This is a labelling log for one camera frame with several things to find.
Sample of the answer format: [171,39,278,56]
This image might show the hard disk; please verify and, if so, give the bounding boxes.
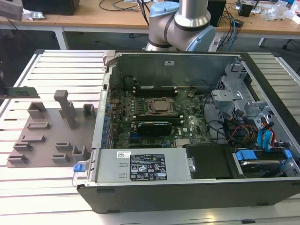
[239,160,282,179]

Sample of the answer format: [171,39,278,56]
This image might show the metal socket cover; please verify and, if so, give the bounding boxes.
[146,97,175,115]

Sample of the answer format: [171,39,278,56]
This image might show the silver heat sink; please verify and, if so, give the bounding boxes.
[175,138,192,148]

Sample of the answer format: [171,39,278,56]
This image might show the red yellow wire bundle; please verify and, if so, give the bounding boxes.
[231,124,258,144]

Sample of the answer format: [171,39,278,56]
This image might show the black cable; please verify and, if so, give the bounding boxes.
[202,93,227,144]

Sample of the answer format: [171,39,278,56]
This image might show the silver CPU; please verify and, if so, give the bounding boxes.
[153,100,169,112]

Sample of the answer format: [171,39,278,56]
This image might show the grey parts rack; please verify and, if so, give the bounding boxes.
[7,89,99,168]

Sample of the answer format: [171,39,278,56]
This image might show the orange flat wire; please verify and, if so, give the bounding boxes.
[269,121,278,149]

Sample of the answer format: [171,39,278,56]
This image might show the silver metal drive cage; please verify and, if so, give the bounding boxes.
[210,62,277,132]

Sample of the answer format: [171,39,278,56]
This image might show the large black box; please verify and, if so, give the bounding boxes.
[22,0,81,16]

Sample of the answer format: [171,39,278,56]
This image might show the black plastic shroud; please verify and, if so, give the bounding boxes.
[184,143,235,180]

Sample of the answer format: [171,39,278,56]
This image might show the wooden desk white frame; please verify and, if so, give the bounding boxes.
[0,0,151,50]
[214,0,300,47]

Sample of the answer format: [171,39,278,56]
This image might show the blue flat wire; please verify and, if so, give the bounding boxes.
[257,128,273,153]

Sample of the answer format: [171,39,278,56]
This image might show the green RAM stick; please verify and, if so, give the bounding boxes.
[0,86,40,99]

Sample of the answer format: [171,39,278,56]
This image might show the black RAM slot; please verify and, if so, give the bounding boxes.
[135,89,177,94]
[135,93,178,98]
[133,117,184,121]
[132,114,182,118]

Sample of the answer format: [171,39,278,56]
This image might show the blue hanging cable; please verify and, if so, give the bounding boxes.
[230,13,237,51]

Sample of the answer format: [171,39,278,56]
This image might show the grey power supply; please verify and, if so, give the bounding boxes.
[93,148,188,186]

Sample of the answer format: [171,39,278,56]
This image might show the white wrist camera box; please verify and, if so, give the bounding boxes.
[0,0,24,22]

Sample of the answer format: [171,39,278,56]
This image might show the tall black box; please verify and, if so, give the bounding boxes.
[208,0,227,28]

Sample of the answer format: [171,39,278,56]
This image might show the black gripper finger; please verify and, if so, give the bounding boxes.
[0,60,6,97]

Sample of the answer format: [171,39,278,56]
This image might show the crumpled silver foil bag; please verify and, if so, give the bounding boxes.
[22,8,47,21]

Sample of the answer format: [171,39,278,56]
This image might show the black open PC case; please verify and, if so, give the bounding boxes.
[71,49,300,215]

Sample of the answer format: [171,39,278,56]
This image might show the black graphics card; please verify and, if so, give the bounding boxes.
[136,120,174,136]

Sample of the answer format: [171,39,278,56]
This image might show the white power strip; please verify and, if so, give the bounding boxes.
[210,38,221,52]

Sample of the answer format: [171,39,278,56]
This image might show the clear plastic bags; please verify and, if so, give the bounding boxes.
[262,0,296,22]

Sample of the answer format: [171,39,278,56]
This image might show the green motherboard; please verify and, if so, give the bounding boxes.
[109,87,211,150]

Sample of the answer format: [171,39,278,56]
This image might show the blue disk carrier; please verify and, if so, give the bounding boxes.
[234,149,293,177]

